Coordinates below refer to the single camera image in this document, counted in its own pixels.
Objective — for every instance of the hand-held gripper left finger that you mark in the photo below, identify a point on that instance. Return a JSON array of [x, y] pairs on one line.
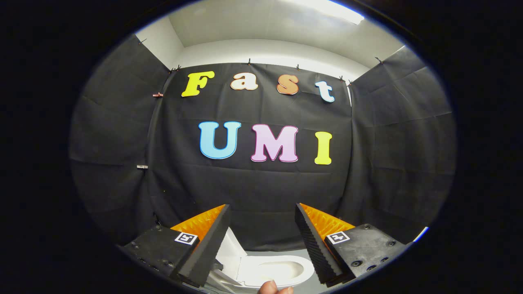
[[208, 247]]

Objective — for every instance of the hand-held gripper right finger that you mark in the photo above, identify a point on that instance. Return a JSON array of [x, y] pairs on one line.
[[312, 245]]

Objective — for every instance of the black backdrop cloth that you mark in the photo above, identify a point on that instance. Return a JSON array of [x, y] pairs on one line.
[[261, 188]]

